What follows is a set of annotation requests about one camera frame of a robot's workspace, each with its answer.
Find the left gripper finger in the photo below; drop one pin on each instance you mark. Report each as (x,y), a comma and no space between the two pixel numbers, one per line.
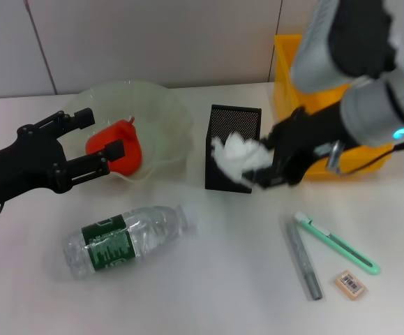
(116,150)
(84,118)

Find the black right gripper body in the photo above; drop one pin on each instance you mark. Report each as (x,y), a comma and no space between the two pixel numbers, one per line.
(310,139)

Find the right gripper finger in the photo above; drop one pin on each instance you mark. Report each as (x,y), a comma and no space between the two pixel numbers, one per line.
(266,178)
(270,139)

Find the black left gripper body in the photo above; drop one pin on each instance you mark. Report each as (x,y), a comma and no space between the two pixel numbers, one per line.
(27,164)

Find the orange knitted toy fruit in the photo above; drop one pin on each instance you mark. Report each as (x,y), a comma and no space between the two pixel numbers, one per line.
(128,146)

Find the white paper ball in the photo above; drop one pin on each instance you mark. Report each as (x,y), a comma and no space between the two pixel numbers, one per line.
(240,157)

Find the clear water bottle green label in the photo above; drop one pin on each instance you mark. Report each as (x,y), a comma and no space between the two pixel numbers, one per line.
(125,240)

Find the green utility knife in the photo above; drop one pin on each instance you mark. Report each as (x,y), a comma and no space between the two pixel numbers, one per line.
(337,244)

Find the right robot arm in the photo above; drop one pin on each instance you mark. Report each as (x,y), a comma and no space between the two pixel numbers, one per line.
(362,35)

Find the black mesh pen holder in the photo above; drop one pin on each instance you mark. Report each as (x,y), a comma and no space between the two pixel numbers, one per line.
(229,122)

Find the green glass fruit plate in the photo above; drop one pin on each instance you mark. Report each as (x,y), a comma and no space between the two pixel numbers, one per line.
(166,115)

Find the grey pen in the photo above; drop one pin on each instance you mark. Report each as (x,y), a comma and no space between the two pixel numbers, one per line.
(304,261)

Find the beige eraser with barcode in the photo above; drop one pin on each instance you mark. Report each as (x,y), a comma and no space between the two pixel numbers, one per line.
(351,284)

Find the yellow plastic bin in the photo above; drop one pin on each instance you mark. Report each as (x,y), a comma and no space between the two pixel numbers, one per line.
(285,70)

